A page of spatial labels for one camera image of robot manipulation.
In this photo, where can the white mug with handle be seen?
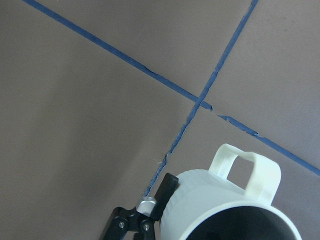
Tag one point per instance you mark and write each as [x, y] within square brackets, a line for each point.
[207, 206]

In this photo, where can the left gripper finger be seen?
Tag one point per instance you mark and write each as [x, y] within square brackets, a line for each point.
[140, 219]

